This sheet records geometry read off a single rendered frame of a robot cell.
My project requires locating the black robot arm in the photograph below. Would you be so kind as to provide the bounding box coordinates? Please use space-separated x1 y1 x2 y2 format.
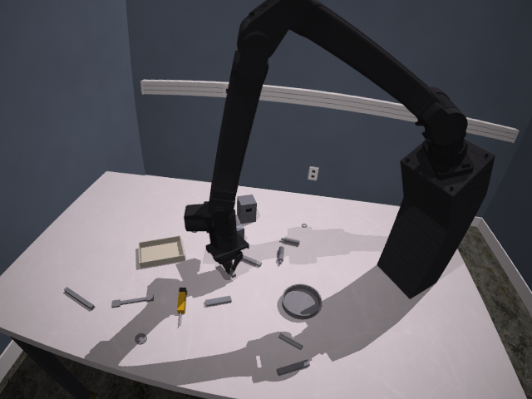
184 0 474 249

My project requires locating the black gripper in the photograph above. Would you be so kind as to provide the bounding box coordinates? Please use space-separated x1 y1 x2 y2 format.
205 228 249 274

